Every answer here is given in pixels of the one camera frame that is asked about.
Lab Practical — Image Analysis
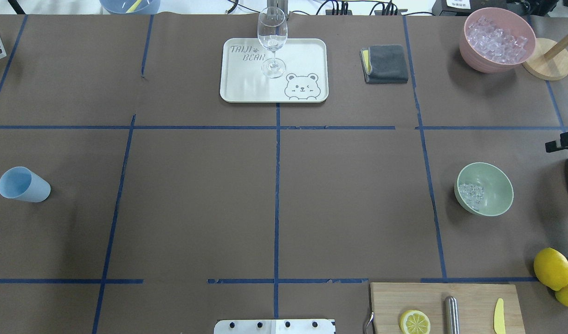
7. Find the light blue plastic cup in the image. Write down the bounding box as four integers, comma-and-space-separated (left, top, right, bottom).
0, 167, 51, 203

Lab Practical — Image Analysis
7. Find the clear wine glass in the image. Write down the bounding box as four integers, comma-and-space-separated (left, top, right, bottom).
257, 6, 288, 78

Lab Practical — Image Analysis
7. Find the wooden cutting board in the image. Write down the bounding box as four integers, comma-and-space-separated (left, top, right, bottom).
370, 283, 526, 334

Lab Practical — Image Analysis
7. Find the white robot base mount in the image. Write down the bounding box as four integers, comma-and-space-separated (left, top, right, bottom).
213, 319, 336, 334

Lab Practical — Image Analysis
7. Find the lemon half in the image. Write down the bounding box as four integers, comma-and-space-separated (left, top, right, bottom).
399, 309, 431, 334

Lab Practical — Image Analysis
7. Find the steel muddler rod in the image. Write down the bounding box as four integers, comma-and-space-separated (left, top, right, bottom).
445, 296, 460, 334

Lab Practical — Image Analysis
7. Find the yellow plastic knife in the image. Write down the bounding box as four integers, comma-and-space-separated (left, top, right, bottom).
493, 298, 505, 334

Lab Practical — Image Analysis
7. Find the grey folded cloth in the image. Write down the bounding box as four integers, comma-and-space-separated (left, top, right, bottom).
360, 44, 408, 84

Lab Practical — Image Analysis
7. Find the green ceramic bowl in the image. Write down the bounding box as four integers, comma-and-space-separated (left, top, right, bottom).
453, 161, 515, 217

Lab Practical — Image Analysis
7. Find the white bear serving tray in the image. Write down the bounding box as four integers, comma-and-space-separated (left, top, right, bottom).
220, 38, 329, 103

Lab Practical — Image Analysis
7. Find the blue plastic basin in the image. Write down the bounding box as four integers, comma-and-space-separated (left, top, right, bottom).
99, 0, 162, 15

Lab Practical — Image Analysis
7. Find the pink bowl of ice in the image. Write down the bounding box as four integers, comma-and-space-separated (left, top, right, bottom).
459, 7, 536, 73

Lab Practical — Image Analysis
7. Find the wooden cup stand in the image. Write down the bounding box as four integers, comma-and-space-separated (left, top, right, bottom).
523, 18, 568, 82

